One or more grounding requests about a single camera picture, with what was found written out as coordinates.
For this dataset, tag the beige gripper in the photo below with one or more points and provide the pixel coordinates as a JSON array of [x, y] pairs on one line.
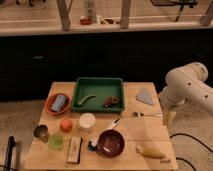
[[169, 113]]

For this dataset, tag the silver metal fork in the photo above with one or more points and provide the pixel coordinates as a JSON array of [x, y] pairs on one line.
[[148, 115]]

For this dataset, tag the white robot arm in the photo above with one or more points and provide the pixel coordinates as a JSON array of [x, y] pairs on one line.
[[185, 83]]

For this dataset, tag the green plastic cup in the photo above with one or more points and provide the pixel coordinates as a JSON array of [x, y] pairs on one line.
[[55, 141]]

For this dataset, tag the metal cup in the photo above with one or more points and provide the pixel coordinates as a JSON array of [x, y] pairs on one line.
[[42, 133]]

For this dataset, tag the grey triangular cloth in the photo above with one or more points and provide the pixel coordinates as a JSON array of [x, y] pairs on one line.
[[145, 97]]

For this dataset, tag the brown grape bunch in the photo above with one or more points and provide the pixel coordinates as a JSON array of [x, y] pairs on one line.
[[111, 101]]

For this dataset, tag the dark red bowl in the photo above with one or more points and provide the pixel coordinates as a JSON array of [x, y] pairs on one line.
[[110, 144]]

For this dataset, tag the green plastic tray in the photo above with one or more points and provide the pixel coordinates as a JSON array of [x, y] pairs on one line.
[[103, 88]]

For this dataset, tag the white round container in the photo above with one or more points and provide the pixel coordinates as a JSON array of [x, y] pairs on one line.
[[87, 121]]

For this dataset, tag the green chili pepper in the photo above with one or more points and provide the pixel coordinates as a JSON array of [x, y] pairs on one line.
[[84, 99]]

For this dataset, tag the wooden block eraser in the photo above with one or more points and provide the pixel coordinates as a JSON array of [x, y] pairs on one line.
[[74, 150]]

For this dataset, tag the orange fruit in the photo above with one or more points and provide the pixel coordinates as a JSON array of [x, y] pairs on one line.
[[66, 125]]

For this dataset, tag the grey blue can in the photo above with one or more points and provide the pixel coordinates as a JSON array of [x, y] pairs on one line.
[[59, 103]]

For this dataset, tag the orange plastic bowl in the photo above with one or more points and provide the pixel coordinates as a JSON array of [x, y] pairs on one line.
[[49, 102]]

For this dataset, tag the red object on shelf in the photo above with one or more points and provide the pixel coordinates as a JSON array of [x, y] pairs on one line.
[[85, 21]]

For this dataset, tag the black pole left corner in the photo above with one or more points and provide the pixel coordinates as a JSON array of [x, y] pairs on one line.
[[10, 146]]

